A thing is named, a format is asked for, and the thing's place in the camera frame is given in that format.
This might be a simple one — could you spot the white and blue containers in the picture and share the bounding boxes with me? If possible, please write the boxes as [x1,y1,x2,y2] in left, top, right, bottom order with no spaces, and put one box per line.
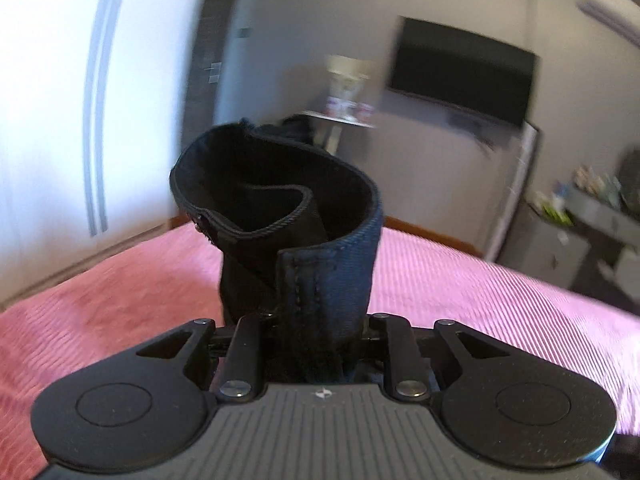
[550,162,626,206]

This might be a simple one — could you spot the dark grey door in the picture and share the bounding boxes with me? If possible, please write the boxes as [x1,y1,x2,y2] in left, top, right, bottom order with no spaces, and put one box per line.
[181,0,247,166]

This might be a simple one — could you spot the white tower fan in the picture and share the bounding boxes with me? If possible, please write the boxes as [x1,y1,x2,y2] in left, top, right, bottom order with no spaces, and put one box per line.
[481,120,542,265]

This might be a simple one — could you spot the white wardrobe with dark stripes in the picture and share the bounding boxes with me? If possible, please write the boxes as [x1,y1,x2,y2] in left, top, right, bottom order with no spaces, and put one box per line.
[0,0,213,306]

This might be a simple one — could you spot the black pants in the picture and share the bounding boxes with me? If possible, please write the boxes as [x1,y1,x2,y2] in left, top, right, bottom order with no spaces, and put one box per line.
[169,119,385,386]

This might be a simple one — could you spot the red and white mugs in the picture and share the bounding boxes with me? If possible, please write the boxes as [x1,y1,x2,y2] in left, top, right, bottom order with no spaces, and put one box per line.
[324,96,377,122]

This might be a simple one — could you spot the green cloth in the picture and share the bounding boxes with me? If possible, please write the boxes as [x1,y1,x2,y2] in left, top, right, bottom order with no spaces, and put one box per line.
[534,197,576,226]

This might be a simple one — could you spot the dark cloth pile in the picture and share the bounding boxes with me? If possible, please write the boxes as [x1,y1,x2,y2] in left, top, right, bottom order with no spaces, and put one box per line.
[277,114,322,150]

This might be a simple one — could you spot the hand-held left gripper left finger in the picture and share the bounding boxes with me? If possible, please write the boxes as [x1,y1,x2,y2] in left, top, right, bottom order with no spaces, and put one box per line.
[112,313,276,405]

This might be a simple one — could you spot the pink ribbed blanket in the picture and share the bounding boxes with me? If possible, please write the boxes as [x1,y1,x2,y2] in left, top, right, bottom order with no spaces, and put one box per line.
[0,222,640,480]

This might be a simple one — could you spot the black wall television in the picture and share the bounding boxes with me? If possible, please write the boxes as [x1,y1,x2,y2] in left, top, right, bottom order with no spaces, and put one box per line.
[384,16,539,129]

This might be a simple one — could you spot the pale table vase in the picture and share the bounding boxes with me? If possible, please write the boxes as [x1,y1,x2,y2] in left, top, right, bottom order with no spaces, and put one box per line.
[325,55,375,106]

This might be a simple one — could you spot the grey cabinet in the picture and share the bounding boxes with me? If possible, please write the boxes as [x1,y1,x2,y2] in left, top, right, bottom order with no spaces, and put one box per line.
[500,187,640,306]

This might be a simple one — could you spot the white air conditioner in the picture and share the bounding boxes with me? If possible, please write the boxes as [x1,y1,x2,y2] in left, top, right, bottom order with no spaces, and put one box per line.
[575,0,640,47]

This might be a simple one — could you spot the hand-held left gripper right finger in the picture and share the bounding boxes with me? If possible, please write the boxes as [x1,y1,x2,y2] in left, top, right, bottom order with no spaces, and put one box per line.
[367,312,526,404]

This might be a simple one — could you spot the small side table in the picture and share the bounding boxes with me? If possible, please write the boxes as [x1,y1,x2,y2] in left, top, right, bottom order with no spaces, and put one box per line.
[301,109,378,158]

